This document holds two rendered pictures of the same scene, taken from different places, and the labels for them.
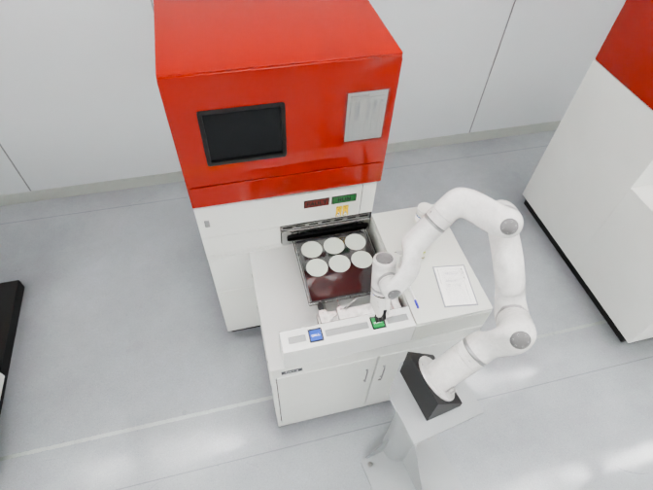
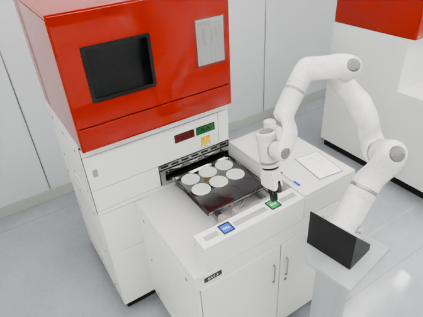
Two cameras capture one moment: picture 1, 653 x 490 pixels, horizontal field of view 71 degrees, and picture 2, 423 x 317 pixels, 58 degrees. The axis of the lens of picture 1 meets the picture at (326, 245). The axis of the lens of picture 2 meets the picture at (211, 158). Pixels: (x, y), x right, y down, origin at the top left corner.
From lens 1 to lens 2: 0.67 m
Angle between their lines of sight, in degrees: 20
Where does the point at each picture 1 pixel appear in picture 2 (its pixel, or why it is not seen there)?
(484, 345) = (370, 175)
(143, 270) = (22, 283)
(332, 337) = (242, 225)
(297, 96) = (158, 26)
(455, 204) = (306, 67)
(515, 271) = (369, 105)
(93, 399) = not seen: outside the picture
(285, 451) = not seen: outside the picture
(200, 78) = (80, 14)
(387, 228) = (246, 146)
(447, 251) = (299, 147)
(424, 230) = (289, 95)
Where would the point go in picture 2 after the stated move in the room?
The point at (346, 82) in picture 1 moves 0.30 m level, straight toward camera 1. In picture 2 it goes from (192, 11) to (209, 27)
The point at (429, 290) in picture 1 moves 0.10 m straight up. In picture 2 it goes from (301, 173) to (302, 156)
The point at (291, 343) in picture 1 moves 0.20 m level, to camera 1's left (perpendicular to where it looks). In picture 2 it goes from (207, 241) to (159, 253)
